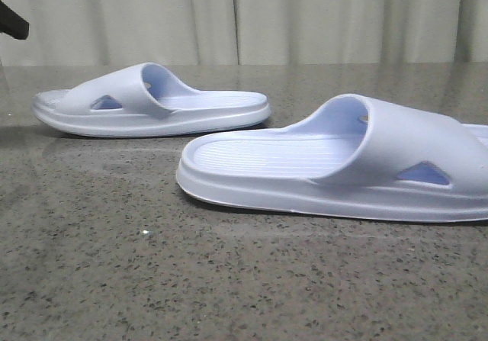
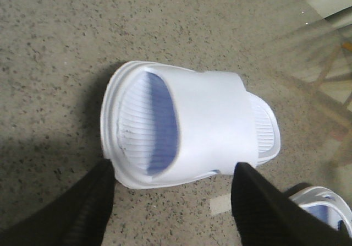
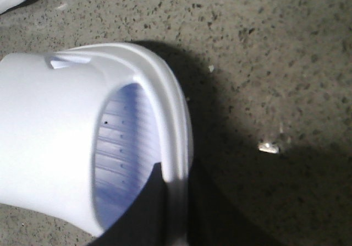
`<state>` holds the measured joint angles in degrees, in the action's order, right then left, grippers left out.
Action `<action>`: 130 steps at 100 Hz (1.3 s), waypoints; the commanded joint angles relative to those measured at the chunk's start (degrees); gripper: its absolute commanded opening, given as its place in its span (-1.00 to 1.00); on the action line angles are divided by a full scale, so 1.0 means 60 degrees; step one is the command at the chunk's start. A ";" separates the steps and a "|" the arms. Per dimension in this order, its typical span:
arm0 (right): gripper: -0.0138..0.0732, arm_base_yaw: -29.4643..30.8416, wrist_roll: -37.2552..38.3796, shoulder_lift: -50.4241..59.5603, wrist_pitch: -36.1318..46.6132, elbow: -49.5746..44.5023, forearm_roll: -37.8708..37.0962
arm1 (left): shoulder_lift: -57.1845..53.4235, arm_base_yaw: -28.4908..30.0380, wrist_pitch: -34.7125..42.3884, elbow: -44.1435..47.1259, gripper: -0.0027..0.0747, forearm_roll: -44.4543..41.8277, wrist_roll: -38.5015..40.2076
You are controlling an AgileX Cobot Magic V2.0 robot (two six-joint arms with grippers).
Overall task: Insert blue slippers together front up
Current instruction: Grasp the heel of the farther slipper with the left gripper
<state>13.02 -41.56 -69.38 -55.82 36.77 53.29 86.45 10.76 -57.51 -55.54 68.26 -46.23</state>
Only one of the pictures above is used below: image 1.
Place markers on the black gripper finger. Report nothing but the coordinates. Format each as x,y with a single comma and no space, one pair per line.
13,24

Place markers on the light blue slipper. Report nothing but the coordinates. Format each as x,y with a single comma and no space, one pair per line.
146,100

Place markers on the light blue slipper inserted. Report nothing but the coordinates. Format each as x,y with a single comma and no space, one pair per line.
354,157

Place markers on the grey-white curtain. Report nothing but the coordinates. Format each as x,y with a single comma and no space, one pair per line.
247,32

